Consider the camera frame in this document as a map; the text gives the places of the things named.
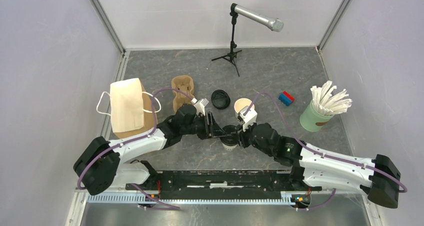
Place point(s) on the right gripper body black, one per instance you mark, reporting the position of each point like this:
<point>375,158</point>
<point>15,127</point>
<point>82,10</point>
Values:
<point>244,136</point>

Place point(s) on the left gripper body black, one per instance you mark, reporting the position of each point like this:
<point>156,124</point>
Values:
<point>202,127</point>

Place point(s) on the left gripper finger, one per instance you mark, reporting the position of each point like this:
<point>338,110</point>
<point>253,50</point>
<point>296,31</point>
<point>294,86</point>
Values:
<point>211,123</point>
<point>218,133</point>

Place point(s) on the black lid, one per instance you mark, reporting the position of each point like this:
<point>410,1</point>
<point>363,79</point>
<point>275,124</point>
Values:
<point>220,99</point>
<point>231,135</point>

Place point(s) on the white paper cup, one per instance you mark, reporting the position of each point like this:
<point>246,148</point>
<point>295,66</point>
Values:
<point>229,144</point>
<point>240,105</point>

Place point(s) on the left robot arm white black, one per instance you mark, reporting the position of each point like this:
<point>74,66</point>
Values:
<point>105,163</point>

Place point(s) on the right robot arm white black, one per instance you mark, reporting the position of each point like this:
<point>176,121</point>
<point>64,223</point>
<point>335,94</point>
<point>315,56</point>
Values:
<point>378,178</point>

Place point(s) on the cardboard cup carrier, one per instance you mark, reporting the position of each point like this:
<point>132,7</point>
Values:
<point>185,84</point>

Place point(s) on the blue red block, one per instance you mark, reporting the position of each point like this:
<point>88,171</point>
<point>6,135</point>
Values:
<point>286,98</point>

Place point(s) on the green cup holder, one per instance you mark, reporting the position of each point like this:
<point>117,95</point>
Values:
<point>311,120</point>

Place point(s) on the brown paper bag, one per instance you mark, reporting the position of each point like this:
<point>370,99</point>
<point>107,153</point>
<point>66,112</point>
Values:
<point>131,110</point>

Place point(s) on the black microphone tripod stand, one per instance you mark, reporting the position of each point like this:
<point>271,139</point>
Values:
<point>232,55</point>

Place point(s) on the white wrapped straws bundle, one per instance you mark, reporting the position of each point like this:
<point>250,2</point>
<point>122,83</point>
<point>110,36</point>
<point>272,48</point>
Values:
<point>326,102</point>

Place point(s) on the silver microphone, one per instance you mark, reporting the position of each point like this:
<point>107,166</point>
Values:
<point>274,24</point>

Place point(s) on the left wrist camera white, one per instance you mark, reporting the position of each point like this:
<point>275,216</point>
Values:
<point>200,106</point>

